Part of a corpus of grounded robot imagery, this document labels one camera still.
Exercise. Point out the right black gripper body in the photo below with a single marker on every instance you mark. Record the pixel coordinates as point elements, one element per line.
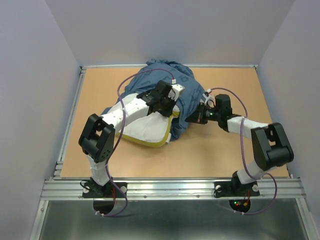
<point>208,114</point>

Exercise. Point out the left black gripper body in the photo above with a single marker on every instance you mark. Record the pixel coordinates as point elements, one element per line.
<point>167,104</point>

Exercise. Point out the blue lettered pillowcase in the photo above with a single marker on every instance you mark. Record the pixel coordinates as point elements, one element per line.
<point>170,72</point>

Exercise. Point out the white pillow yellow edge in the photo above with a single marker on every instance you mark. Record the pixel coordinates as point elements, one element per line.
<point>153,130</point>

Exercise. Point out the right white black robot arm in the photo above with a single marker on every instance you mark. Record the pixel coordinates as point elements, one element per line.
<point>270,144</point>

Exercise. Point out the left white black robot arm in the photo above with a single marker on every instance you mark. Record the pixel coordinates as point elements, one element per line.
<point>98,135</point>

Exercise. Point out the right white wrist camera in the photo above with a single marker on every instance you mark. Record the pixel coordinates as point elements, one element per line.
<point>208,100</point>

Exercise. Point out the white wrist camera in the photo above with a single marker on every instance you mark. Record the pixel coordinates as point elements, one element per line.
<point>208,100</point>
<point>176,91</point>

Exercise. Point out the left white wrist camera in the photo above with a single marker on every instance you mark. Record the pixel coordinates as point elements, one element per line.
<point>176,91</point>

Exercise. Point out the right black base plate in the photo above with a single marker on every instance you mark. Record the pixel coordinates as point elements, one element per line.
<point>224,189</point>

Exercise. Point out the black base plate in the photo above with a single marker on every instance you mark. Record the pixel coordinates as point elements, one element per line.
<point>92,190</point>
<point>224,189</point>

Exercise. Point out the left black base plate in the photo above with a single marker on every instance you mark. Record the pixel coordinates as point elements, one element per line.
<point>92,190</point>

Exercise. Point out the aluminium mounting rail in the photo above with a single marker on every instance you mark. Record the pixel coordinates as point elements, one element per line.
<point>163,189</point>

